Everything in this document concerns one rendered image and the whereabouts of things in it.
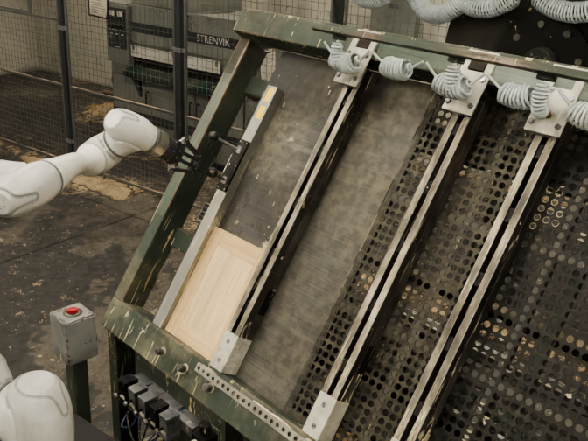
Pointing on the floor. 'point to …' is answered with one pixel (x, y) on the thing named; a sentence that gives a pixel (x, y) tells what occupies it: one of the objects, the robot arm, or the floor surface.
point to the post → (79, 389)
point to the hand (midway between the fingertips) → (203, 168)
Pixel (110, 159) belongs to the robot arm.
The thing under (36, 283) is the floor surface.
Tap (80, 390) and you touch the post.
